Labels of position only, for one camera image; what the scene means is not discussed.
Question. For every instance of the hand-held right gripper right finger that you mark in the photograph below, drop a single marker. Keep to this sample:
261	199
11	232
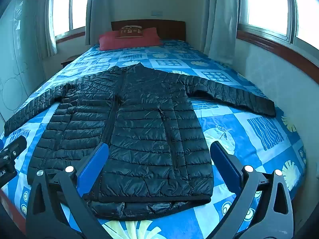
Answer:
224	164

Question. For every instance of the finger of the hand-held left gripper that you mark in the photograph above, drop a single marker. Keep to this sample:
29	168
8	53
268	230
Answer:
1	144
15	148

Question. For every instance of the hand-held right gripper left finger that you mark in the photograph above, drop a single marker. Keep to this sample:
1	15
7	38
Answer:
93	164

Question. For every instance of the black puffer jacket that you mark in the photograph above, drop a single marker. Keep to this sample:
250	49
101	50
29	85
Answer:
139	119

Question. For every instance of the blue patterned bed sheet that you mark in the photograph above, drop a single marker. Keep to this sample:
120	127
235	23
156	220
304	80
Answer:
249	154

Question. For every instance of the white patterned wardrobe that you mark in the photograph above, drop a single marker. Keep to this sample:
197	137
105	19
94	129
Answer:
15	54

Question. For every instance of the wooden nightstand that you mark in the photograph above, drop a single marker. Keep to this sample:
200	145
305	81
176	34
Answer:
67	61

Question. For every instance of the red pillow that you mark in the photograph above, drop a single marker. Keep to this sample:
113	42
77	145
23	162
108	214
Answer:
109	42

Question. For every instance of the wooden window sill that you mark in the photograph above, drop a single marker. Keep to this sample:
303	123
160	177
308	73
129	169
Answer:
71	36
274	48

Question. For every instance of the light grey curtain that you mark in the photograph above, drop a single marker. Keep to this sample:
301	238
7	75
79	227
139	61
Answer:
49	17
221	17
99	10

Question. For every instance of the brown printed cushion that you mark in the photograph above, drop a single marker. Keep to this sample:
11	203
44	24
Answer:
129	32

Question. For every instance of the wooden headboard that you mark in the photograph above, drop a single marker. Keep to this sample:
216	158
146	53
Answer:
172	28

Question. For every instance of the window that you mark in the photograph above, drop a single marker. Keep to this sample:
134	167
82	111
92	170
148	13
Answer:
269	5
74	5

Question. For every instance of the wooden bed frame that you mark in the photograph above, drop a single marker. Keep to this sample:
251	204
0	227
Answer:
10	209

